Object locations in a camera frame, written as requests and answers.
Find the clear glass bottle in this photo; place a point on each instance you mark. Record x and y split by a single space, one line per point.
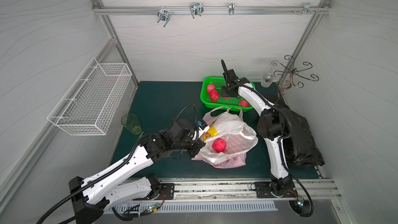
267 79

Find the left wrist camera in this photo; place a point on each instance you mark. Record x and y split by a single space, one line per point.
202 128

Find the black plastic bag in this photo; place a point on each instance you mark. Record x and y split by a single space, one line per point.
300 148

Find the white plastic bag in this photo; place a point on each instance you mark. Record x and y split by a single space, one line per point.
226 126

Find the white wire basket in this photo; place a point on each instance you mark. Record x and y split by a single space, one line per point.
89 105

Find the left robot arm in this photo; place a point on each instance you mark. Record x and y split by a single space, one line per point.
93 195

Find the red apple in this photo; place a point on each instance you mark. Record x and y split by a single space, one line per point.
214 95
210 88
243 103
219 145

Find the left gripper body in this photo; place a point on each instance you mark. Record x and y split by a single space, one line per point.
197 144

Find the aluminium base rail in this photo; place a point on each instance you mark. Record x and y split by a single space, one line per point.
243 189

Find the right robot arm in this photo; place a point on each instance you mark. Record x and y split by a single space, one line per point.
274 127

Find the green plastic basket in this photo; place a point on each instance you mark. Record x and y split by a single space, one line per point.
231 103

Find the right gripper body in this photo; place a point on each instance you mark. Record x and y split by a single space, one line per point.
229 80

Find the metal hook stand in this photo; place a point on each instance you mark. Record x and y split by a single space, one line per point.
289 73

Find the metal crossbar rail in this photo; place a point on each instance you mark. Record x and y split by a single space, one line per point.
208 10

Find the white vent strip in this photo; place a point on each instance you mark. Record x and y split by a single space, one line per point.
201 207

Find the metal clamp hook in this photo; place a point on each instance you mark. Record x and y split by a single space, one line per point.
164 16
196 9
306 10
231 9

